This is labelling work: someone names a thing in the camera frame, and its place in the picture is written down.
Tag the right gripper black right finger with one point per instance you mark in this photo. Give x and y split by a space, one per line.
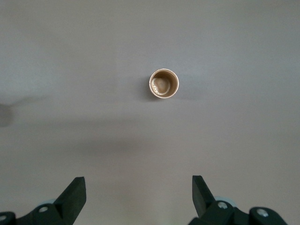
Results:
202 204

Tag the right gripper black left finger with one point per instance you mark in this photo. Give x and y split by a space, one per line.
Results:
69 201

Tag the brown wooden cup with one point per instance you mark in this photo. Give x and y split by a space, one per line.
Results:
164 83

